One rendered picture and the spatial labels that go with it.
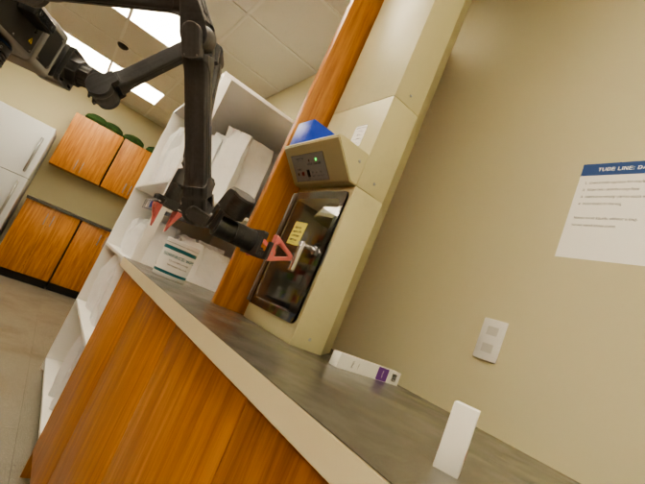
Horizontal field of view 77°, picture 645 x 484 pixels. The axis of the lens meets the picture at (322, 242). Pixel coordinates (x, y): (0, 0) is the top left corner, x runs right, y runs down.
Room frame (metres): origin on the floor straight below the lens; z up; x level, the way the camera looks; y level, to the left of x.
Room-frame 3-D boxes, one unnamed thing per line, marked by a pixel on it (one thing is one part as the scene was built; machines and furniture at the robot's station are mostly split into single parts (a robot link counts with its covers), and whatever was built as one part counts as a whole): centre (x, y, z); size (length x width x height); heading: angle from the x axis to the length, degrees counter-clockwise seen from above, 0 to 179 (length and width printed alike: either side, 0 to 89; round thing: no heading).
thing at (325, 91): (1.51, 0.05, 1.64); 0.49 x 0.03 x 1.40; 122
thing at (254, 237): (1.02, 0.18, 1.15); 0.10 x 0.07 x 0.07; 32
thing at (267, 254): (1.03, 0.10, 1.15); 0.09 x 0.07 x 0.07; 122
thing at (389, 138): (1.30, -0.05, 1.33); 0.32 x 0.25 x 0.77; 32
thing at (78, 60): (1.27, 0.94, 1.45); 0.09 x 0.08 x 0.12; 6
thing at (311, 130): (1.29, 0.16, 1.56); 0.10 x 0.10 x 0.09; 32
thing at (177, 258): (1.63, 0.50, 1.02); 0.13 x 0.13 x 0.15
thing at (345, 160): (1.20, 0.11, 1.46); 0.32 x 0.11 x 0.10; 32
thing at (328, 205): (1.23, 0.07, 1.19); 0.30 x 0.01 x 0.40; 32
